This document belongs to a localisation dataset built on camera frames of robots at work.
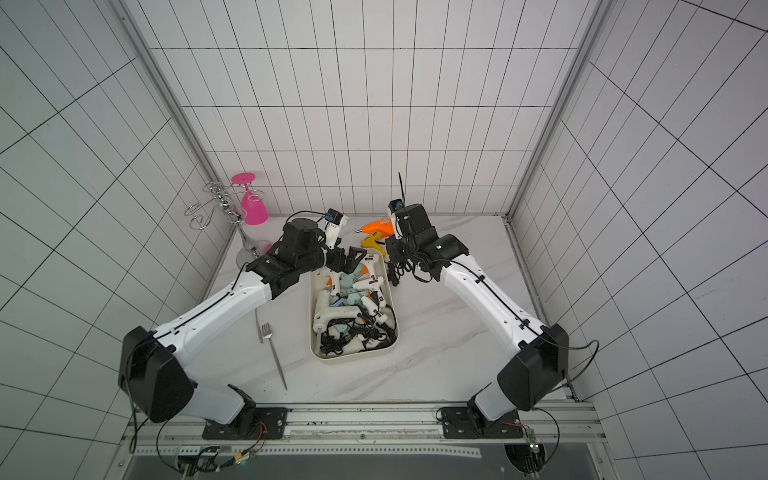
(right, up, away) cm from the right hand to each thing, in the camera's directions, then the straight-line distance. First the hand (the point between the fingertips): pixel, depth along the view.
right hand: (384, 240), depth 79 cm
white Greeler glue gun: (-17, -21, +5) cm, 28 cm away
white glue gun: (-3, -20, +9) cm, 22 cm away
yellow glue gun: (-6, -1, +31) cm, 32 cm away
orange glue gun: (0, +4, 0) cm, 4 cm away
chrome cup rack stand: (-46, +11, +9) cm, 48 cm away
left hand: (-10, -3, +1) cm, 10 cm away
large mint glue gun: (-10, -17, +11) cm, 23 cm away
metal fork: (-35, -28, +9) cm, 46 cm away
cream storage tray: (-4, -12, +17) cm, 21 cm away
